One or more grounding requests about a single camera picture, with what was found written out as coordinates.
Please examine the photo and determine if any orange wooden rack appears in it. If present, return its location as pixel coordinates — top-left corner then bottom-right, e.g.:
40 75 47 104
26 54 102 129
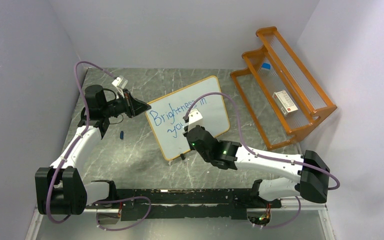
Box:
230 26 337 150

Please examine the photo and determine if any yellow framed whiteboard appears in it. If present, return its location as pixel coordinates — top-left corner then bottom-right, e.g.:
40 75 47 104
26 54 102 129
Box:
146 75 230 161

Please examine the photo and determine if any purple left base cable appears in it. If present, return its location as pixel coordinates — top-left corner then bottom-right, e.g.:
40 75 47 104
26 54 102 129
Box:
95 196 153 232

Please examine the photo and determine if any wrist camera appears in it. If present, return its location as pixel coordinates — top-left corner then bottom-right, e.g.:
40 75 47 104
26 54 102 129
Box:
185 108 204 131
111 75 128 98

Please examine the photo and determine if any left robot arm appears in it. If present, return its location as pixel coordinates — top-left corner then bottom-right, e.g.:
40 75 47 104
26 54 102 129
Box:
34 84 151 215

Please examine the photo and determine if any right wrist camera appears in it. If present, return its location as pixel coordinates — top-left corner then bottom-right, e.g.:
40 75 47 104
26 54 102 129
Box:
185 108 204 131

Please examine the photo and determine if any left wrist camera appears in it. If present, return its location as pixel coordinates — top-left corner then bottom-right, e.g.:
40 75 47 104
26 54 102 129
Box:
111 75 128 98

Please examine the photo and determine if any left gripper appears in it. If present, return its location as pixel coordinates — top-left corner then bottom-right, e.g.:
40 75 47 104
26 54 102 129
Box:
102 89 151 119

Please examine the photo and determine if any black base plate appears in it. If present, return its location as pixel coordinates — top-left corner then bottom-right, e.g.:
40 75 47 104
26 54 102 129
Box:
84 188 282 221

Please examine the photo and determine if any white red box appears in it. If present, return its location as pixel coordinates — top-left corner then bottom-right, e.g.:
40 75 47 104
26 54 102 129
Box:
272 90 298 117

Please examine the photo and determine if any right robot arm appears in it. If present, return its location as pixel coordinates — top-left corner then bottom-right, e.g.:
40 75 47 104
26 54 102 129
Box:
183 125 330 207

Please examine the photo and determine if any blue white small object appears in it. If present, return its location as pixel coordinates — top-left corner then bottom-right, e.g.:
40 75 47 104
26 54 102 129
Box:
260 62 272 71

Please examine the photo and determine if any aluminium rail frame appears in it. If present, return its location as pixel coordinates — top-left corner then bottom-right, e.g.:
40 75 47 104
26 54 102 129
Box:
24 187 337 240

